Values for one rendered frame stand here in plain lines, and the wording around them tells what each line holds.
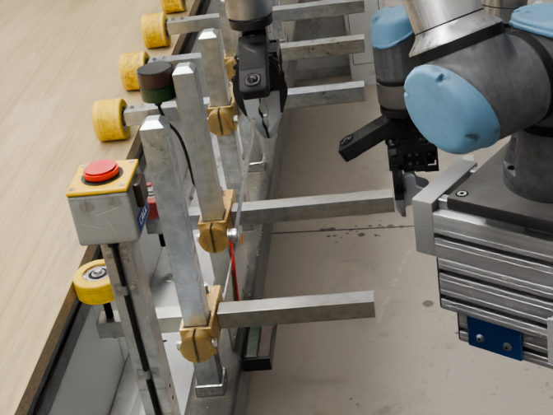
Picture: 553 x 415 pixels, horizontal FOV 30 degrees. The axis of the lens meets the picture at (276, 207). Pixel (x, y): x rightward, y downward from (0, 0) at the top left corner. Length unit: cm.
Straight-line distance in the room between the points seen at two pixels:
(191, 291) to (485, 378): 132
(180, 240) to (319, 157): 239
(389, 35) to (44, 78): 107
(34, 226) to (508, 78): 91
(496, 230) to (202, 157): 52
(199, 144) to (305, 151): 224
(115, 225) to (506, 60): 48
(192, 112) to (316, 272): 157
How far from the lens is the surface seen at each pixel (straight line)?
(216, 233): 173
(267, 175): 224
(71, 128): 215
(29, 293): 162
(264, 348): 171
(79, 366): 166
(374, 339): 286
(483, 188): 140
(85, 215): 116
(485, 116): 120
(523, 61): 125
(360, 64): 437
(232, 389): 164
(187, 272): 151
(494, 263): 146
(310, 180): 369
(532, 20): 129
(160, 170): 143
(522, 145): 136
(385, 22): 161
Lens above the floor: 172
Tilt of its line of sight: 29 degrees down
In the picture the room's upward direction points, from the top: 9 degrees counter-clockwise
